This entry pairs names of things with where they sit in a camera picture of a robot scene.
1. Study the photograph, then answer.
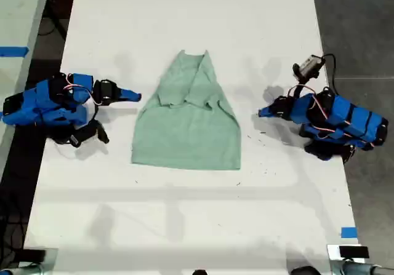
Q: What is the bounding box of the pale green T-shirt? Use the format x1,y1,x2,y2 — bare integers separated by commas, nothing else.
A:
131,49,242,171

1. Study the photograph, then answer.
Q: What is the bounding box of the long blue tape strip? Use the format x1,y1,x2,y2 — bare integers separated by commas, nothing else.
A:
0,46,30,58

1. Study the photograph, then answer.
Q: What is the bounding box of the white side table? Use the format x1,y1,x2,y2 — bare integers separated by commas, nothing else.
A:
0,0,52,173

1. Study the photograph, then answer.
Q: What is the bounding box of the short blue tape strip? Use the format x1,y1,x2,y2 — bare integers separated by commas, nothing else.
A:
340,226,359,239

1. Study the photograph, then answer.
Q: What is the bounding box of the small black box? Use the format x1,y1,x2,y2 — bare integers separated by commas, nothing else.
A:
20,248,47,262
339,245,370,260

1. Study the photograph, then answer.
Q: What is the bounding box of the round black object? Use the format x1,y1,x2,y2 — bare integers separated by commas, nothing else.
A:
290,266,323,275

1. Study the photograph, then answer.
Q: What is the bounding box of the grey metal tube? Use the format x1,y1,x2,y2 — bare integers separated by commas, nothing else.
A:
0,263,43,275
332,260,394,275

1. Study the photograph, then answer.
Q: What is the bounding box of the red white servo wire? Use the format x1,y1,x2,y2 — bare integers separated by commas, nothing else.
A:
63,73,103,106
287,84,329,119

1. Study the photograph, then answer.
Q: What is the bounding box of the black camera box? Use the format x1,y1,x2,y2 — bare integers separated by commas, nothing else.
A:
292,54,326,81
70,119,110,148

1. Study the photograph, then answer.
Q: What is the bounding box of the black camera cable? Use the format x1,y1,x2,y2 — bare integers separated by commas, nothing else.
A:
321,53,338,92

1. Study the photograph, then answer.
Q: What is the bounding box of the black floor cable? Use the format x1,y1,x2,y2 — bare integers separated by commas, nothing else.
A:
37,15,64,38

